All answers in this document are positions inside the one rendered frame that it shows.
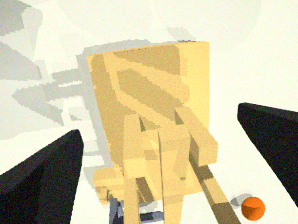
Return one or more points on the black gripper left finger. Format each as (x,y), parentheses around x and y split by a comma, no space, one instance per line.
(41,189)

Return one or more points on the orange ball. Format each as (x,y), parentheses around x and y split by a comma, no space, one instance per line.
(252,208)

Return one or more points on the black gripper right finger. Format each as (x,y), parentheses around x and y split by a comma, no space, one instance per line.
(274,132)

